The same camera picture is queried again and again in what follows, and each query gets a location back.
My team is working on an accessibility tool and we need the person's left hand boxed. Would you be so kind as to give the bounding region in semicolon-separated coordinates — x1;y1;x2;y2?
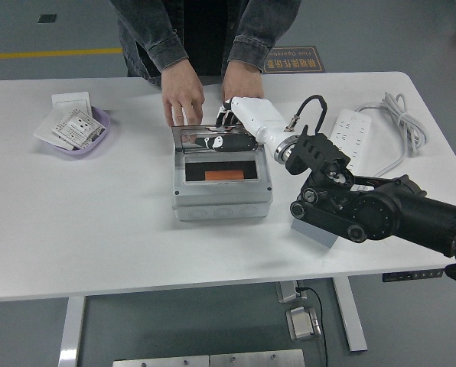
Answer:
222;60;265;102

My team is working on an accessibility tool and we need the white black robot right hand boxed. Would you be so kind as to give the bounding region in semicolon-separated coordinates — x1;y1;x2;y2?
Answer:
194;96;290;154

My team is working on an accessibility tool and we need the person's right hand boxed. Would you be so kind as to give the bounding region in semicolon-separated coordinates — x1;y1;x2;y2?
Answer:
161;67;206;127

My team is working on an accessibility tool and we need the orange cylinder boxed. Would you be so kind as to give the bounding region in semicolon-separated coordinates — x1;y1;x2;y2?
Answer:
204;171;245;180

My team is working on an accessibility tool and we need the grey electrical box clear lid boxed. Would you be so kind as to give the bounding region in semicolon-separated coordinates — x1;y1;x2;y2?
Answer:
171;124;274;222

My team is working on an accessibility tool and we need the grey cube with round hole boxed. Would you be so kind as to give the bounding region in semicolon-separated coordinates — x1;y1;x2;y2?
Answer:
291;217;338;249

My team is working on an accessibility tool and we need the silver floor outlet box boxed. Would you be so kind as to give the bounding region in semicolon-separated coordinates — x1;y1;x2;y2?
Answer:
285;306;323;342

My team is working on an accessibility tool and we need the person torso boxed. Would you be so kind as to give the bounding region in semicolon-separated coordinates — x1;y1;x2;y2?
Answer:
116;0;259;87

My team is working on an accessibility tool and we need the brown floor sign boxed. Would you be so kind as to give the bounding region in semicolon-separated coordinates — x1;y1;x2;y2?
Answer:
262;46;324;74

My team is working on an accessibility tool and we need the purple plastic tray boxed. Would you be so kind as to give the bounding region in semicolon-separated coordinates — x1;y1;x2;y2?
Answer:
40;106;111;158

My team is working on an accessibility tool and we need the white power strip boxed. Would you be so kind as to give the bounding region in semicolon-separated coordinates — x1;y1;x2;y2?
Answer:
329;108;373;173

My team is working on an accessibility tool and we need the packaged white socket panel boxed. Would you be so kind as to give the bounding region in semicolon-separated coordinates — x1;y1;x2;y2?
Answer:
52;109;107;151

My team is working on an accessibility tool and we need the white table leg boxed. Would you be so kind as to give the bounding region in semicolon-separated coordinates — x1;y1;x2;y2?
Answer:
331;277;368;352
58;296;86;367

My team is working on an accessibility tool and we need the grey metal plate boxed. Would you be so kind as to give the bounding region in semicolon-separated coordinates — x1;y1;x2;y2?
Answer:
112;355;210;367

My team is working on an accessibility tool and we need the white wall switch plate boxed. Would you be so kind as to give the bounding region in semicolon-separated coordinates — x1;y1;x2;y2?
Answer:
51;91;93;115

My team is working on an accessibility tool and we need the white power strip cable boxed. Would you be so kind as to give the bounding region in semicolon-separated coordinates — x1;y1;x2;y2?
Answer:
354;91;430;192

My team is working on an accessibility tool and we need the black floor cable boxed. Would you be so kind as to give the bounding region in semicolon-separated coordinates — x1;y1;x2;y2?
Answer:
296;281;328;367

